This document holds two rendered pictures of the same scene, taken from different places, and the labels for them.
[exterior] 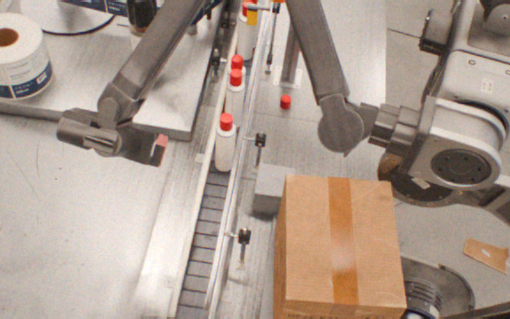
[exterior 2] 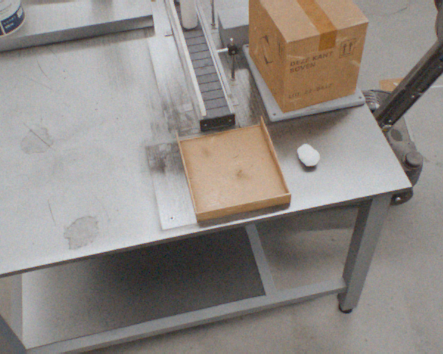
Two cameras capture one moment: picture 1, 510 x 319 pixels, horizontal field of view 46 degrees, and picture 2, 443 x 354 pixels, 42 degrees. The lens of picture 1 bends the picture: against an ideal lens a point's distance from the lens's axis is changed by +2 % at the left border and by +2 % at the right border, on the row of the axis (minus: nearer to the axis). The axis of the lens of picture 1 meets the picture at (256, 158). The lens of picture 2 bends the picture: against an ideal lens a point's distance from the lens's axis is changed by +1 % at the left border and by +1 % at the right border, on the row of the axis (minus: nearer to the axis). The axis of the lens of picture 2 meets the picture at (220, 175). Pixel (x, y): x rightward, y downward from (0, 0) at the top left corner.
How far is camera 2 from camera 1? 79 cm
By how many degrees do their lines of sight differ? 7
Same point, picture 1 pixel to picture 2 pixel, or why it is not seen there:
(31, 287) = (87, 142)
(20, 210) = (49, 103)
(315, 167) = not seen: hidden behind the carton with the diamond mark
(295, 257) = (280, 21)
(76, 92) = (50, 18)
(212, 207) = (196, 51)
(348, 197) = not seen: outside the picture
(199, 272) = (208, 88)
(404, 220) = not seen: hidden behind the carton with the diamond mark
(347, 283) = (323, 22)
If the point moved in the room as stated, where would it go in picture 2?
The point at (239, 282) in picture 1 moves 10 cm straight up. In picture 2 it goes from (238, 91) to (238, 67)
